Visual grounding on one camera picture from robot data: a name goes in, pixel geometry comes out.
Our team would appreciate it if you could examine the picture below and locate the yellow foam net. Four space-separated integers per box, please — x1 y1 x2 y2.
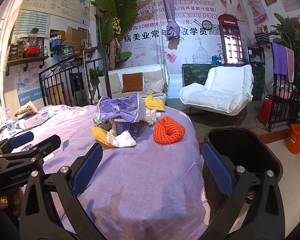
91 127 114 148

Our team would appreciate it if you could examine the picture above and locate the green drink carton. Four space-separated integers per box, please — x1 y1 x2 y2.
93 118 112 131

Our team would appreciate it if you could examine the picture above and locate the white tissue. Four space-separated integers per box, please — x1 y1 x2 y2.
107 129 136 148

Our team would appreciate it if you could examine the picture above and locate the purple plastic bag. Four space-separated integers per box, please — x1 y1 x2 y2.
96 93 146 123

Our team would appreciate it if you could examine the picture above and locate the white paper bag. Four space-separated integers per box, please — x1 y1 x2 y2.
141 108 157 126

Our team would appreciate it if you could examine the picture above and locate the yellow plastic bag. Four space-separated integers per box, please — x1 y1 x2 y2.
144 94 165 112

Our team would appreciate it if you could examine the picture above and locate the orange foam net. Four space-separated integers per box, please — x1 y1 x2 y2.
153 116 185 144

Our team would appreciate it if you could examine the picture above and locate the black trash bin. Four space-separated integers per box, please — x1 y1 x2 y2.
202 126 283 220

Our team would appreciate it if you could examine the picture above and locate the person left hand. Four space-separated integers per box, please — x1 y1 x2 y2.
0 187 24 217

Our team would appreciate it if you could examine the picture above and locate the plastic water bottle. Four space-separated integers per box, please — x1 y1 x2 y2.
5 107 15 134

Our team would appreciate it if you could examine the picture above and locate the white tissue box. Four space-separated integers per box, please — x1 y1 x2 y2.
18 112 49 129

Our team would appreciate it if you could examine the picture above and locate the orange plastic bucket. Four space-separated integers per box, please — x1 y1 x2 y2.
287 124 300 154

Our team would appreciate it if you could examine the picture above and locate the red bag on floor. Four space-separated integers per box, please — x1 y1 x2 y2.
257 98 272 126

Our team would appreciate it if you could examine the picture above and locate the purple floral bed sheet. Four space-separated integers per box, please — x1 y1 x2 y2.
0 104 211 240

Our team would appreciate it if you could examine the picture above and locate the brown square cushion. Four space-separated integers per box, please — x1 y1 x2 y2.
122 73 143 93

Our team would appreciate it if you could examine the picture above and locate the white wicker swing sofa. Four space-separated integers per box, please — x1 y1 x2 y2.
108 64 169 102

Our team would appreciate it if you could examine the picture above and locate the black metal rack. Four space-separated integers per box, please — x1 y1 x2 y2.
267 62 300 132

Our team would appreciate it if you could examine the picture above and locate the white cushioned lounge chair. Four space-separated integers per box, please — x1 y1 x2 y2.
179 64 254 116

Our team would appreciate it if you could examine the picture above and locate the banana plant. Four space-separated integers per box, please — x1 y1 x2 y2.
91 0 139 70

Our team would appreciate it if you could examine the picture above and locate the purple hanging towel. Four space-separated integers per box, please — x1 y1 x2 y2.
271 42 288 75

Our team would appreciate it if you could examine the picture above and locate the pink hanging towel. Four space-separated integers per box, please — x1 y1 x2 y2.
287 48 295 83

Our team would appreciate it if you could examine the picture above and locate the green potted plant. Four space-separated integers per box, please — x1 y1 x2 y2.
271 13 300 64

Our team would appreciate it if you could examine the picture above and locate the red telephone booth cabinet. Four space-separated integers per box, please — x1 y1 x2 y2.
218 14 243 64

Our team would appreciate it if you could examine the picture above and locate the black iron bed frame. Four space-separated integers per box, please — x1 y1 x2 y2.
38 44 111 106

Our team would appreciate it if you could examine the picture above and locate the wooden wall shelf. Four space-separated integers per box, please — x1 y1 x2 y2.
5 56 49 76

